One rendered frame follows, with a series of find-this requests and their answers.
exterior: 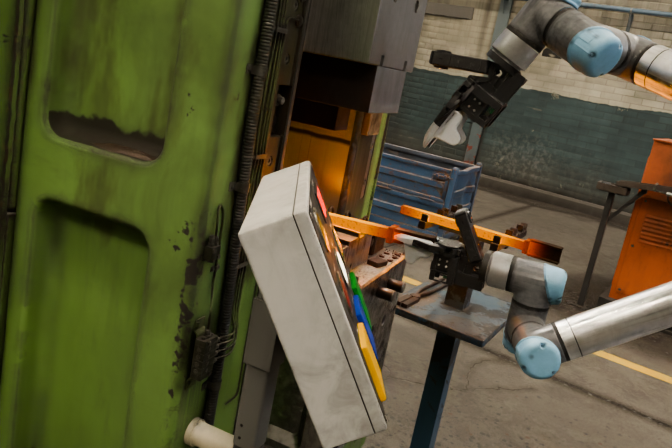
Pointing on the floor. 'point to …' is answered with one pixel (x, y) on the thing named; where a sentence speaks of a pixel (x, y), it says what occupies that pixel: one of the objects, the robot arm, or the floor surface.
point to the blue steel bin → (421, 187)
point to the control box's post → (255, 407)
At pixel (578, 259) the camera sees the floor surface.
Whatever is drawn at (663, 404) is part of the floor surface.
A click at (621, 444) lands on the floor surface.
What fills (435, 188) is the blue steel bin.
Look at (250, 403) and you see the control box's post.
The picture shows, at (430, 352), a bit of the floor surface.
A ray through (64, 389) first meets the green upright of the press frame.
